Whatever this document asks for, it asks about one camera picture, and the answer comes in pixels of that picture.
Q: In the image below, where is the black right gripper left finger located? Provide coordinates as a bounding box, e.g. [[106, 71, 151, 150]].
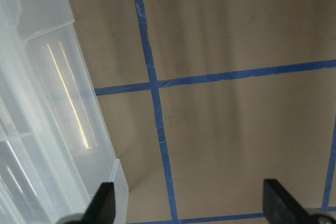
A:
[[80, 182, 116, 224]]

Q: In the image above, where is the clear plastic box lid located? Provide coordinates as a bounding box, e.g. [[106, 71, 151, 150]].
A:
[[1, 0, 129, 223]]

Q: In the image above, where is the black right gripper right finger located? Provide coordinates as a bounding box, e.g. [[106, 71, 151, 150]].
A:
[[262, 179, 310, 224]]

